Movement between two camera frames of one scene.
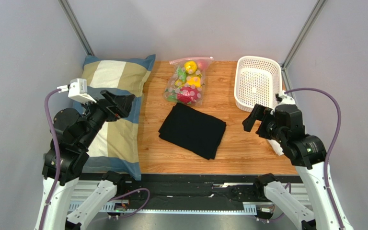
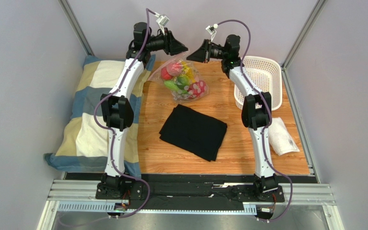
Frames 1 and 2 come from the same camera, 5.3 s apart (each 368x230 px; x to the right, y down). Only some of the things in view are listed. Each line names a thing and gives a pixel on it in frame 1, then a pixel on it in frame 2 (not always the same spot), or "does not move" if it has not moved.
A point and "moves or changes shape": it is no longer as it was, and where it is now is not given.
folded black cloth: [193, 130] does not move
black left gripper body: [110, 112] → [166, 46]
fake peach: [202, 64] → [174, 68]
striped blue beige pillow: [115, 147] does not move
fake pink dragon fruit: [188, 95] → [197, 89]
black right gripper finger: [257, 113] → [200, 55]
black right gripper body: [262, 118] → [206, 51]
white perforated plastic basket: [257, 80] does not move
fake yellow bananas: [180, 83] → [189, 71]
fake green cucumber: [182, 74] → [172, 85]
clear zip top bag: [186, 83] moves or changes shape
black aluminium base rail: [189, 193] does not move
